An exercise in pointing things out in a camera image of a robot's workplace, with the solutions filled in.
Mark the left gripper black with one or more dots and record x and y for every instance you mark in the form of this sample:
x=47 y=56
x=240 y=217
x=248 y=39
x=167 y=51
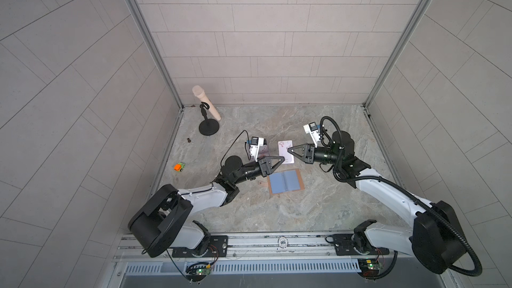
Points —
x=264 y=171

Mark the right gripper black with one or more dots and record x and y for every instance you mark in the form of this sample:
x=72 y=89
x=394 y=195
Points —
x=307 y=153

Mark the pink leather card wallet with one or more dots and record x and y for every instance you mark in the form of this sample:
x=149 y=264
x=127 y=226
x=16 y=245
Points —
x=285 y=182

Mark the clear acrylic card holder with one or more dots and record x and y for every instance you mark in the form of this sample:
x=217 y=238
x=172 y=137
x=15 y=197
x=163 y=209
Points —
x=263 y=150

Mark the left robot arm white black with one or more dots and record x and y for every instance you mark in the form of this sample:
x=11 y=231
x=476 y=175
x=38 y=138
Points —
x=165 y=221

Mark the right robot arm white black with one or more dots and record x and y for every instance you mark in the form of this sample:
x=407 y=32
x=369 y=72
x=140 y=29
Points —
x=433 y=233

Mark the black microphone stand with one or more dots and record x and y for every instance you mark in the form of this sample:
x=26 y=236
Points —
x=209 y=126

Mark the orange green toy car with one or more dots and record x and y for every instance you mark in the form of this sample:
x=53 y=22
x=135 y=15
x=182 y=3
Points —
x=179 y=166

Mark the beige microphone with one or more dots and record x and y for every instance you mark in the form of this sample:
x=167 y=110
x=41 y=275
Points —
x=199 y=92

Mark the white ventilation grille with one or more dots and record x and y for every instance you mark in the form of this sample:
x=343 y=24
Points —
x=239 y=267

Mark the left circuit board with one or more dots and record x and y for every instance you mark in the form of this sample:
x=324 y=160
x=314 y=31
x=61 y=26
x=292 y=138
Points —
x=199 y=269

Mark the circuit board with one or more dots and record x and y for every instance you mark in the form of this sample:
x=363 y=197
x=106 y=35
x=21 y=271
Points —
x=199 y=269
x=369 y=267

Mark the right circuit board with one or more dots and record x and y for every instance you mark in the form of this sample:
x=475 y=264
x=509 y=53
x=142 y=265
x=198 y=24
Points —
x=369 y=267

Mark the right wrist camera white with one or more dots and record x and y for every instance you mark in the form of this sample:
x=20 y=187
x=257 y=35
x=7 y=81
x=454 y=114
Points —
x=314 y=131

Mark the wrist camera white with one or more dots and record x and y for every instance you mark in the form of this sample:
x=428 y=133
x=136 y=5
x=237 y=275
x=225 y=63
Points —
x=314 y=131
x=253 y=146

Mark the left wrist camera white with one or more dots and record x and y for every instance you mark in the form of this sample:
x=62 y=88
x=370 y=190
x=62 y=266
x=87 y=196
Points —
x=253 y=146

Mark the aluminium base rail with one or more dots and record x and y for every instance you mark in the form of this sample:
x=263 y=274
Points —
x=258 y=246

